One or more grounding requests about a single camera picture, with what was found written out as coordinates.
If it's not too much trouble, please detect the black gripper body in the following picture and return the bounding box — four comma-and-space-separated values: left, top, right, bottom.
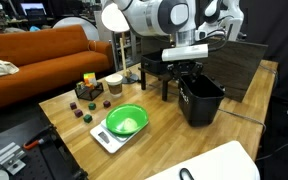
166, 59, 205, 79

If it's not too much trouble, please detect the black waste bin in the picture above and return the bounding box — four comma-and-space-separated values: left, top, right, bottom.
178, 73, 226, 128

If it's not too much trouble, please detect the small dark wooden stool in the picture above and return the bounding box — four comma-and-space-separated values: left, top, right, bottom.
138, 64, 189, 103

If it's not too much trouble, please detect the black fabric storage box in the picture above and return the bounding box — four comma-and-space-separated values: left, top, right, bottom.
140, 50, 172, 76

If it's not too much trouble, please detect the dark wood panel board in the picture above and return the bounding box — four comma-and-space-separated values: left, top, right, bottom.
141, 35, 268, 104

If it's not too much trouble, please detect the grey metal shelf unit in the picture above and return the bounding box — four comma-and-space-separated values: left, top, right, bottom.
110, 28, 143, 72

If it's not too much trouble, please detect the green plastic plate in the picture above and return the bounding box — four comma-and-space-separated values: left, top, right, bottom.
105, 103, 150, 136

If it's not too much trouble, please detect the paper coffee cup white lid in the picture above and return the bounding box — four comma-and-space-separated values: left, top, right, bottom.
105, 73, 124, 99

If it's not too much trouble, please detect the wooden desk lamp grey shade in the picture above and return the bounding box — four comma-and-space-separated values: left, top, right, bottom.
100, 2, 140, 85

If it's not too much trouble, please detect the large multicolour puzzle cube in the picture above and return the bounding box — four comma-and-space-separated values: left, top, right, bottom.
83, 72, 98, 88

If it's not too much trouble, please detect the white cloth sheet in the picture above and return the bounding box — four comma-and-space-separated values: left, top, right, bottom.
145, 140, 261, 180

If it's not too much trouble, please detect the white kitchen scale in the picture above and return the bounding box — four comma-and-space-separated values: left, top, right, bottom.
89, 118, 145, 155

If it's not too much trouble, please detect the white round panel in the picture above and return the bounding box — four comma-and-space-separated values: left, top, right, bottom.
52, 17, 100, 42

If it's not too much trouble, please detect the orange sofa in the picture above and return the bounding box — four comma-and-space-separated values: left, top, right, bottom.
0, 24, 115, 111

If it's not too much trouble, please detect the black perforated breadboard table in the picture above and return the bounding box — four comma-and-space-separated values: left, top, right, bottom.
0, 116, 88, 180

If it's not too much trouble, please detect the computer monitor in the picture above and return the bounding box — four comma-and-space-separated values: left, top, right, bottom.
20, 2, 48, 18

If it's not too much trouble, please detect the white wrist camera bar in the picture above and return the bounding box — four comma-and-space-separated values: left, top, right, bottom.
161, 43, 210, 62

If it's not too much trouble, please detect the grey cable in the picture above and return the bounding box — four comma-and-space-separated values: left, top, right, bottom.
217, 108, 268, 134

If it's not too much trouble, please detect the black wire mesh basket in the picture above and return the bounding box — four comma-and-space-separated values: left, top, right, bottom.
74, 81, 105, 102

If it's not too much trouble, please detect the black loop handle tool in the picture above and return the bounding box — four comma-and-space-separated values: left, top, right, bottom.
179, 168, 195, 180

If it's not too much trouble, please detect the orange handled bar clamp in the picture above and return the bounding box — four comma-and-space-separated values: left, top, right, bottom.
22, 124, 57, 152

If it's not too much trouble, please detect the aluminium extrusion bracket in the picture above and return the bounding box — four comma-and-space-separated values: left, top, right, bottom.
0, 142, 27, 176

